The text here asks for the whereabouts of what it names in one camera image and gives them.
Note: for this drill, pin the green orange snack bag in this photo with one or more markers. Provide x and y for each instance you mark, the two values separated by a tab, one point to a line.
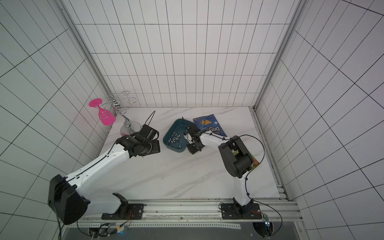
255	163

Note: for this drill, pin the chrome lamp with pink shades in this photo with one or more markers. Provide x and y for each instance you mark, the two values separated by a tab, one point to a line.
114	107

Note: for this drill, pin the blue Doritos chip bag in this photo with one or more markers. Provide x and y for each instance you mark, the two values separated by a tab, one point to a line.
209	123

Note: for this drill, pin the teal plastic storage box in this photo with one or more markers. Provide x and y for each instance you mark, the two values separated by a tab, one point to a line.
178	128

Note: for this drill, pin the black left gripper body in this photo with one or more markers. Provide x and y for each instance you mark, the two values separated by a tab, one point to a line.
150	148

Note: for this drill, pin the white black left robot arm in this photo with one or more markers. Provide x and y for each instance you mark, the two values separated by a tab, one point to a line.
68	196

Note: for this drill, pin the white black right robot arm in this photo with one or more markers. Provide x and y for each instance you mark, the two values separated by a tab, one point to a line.
236	158

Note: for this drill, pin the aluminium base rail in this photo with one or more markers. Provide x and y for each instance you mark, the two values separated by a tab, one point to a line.
197	213

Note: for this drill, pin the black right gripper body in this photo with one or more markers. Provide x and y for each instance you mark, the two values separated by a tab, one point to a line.
191	132

